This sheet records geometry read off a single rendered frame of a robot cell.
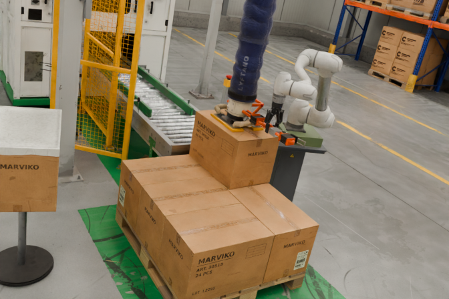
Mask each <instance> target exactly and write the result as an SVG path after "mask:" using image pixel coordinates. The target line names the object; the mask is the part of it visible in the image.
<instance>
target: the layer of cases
mask: <svg viewBox="0 0 449 299"><path fill-rule="evenodd" d="M118 206H119V208H120V209H121V211H122V213H123V214H124V215H125V217H126V219H127V220H128V222H129V223H130V225H131V227H132V228H133V229H134V231H135V233H136V234H137V236H138V237H139V239H140V240H141V242H142V243H143V245H144V247H145V248H146V249H147V251H148V253H149V254H150V256H151V257H152V259H153V261H154V262H155V263H156V265H157V266H158V268H159V270H160V271H161V273H162V274H163V276H164V277H165V279H166V281H167V282H168V283H169V285H170V287H171V288H172V290H173V291H174V293H175V294H176V296H177V297H178V299H213V298H217V297H219V296H224V295H226V294H230V293H233V292H237V291H240V290H244V289H247V288H250V287H253V286H257V285H260V284H264V283H267V282H271V281H273V280H278V279H280V278H284V277H287V276H291V275H294V274H298V273H300V272H304V271H306V268H307V264H308V261H309V257H310V255H311V251H312V248H313V244H314V241H315V237H316V235H317V231H318V228H319V224H318V223H317V222H315V221H314V220H313V219H312V218H310V217H309V216H308V215H307V214H306V213H305V212H303V211H302V210H301V209H299V208H298V207H297V206H296V205H295V204H294V203H292V202H291V201H290V200H288V199H287V198H286V197H285V196H284V195H283V194H281V193H280V192H279V191H278V190H276V189H275V188H274V187H273V186H272V185H271V184H268V183H265V184H258V185H254V186H247V187H243V188H236V189H232V190H229V189H228V188H227V187H225V186H224V185H223V184H222V183H220V182H219V181H218V180H217V179H216V178H215V177H214V176H213V175H212V174H210V173H209V172H208V171H207V170H205V169H204V168H203V167H202V166H201V165H200V164H199V163H198V162H196V161H195V160H194V159H193V158H192V157H190V156H189V154H186V155H178V156H164V157H157V158H142V159H134V160H122V167H121V174H120V185H119V192H118Z"/></svg>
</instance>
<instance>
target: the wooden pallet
mask: <svg viewBox="0 0 449 299"><path fill-rule="evenodd" d="M116 221H117V223H118V225H119V227H120V228H121V230H122V231H123V233H124V235H125V236H126V238H127V239H128V241H129V243H130V244H131V246H132V247H133V249H134V251H135V253H136V254H137V256H138V257H139V259H140V261H141V263H142V264H143V266H144V267H145V269H146V271H147V272H148V274H149V275H150V277H151V279H152V281H153V282H154V283H155V285H156V287H157V289H158V290H159V292H160V293H161V295H162V297H163V299H178V297H177V296H176V294H175V293H174V291H173V290H172V288H171V287H170V285H169V283H168V282H167V281H166V279H165V277H164V276H163V274H162V273H161V271H160V270H159V268H158V266H157V265H156V263H155V262H154V261H153V259H152V257H151V256H150V254H149V253H148V251H147V249H146V248H145V247H144V245H143V243H142V242H141V240H140V239H139V237H138V236H137V234H136V233H135V231H134V229H133V228H132V227H131V225H130V223H129V222H128V220H127V219H126V217H125V215H124V214H123V213H122V211H121V209H120V208H119V206H118V205H117V207H116ZM305 273H306V271H304V272H300V273H298V274H294V275H291V276H287V277H284V278H280V279H278V280H273V281H271V282H267V283H264V284H260V285H257V286H253V287H250V288H247V289H244V290H240V291H237V292H233V293H230V294H226V295H224V296H219V297H217V298H213V299H255V298H256V295H257V290H261V289H263V288H268V287H270V286H274V285H277V284H280V283H285V284H286V285H287V286H288V287H289V288H290V290H294V289H296V288H300V287H301V286H302V283H303V279H304V276H305Z"/></svg>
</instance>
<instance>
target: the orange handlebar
mask: <svg viewBox="0 0 449 299"><path fill-rule="evenodd" d="M255 102H257V103H253V104H252V107H256V106H260V105H261V104H263V105H264V103H263V102H261V101H259V100H258V99H256V100H255ZM242 112H243V113H244V114H245V115H247V116H249V117H251V115H250V114H249V113H247V112H246V111H245V110H242ZM258 123H259V124H260V125H261V127H263V128H264V129H265V128H266V127H265V126H266V123H265V122H264V120H263V121H262V122H261V121H258ZM282 133H283V132H280V133H277V132H276V133H275V135H276V136H278V137H279V134H282ZM288 143H289V144H294V143H295V141H294V140H293V141H288Z"/></svg>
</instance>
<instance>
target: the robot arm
mask: <svg viewBox="0 0 449 299"><path fill-rule="evenodd" d="M342 63H343V62H342V60H341V58H339V57H338V56H336V55H334V54H332V53H328V52H324V51H316V50H314V49H306V50H304V51H303V52H301V53H300V54H299V56H298V58H297V61H296V63H295V72H296V74H297V75H298V76H299V78H300V79H301V81H299V82H296V81H293V80H291V75H290V73H287V72H284V71H282V72H280V73H278V75H277V77H276V80H275V83H274V88H273V89H274V91H273V97H272V100H273V102H272V108H271V109H268V110H267V114H266V117H265V120H264V122H265V123H266V126H265V127H266V128H265V132H266V133H268V132H269V127H270V124H269V123H270V121H271V120H272V118H273V116H274V115H276V117H277V122H275V126H277V128H278V127H279V124H281V123H282V121H283V113H284V111H285V110H284V109H282V106H283V103H284V102H285V98H286V95H290V96H293V97H295V98H296V99H295V100H294V101H293V103H292V104H291V106H290V108H289V112H288V116H287V122H283V125H284V126H285V128H286V130H287V131H298V132H303V133H306V131H305V129H304V127H303V126H304V123H306V124H309V125H312V126H314V127H319V128H330V127H331V126H332V125H333V122H334V119H335V117H334V115H333V113H331V111H330V108H329V106H328V105H327V104H328V99H329V90H330V87H331V78H332V75H333V74H334V73H337V72H339V71H340V70H341V67H342ZM307 66H308V67H314V68H317V71H318V74H319V79H318V85H317V90H316V88H315V87H313V86H312V84H311V80H310V78H309V76H308V75H307V74H306V72H305V70H304V69H303V68H305V67H307ZM315 98H316V101H315V105H314V106H313V107H311V106H310V105H309V102H308V101H311V100H313V99H315Z"/></svg>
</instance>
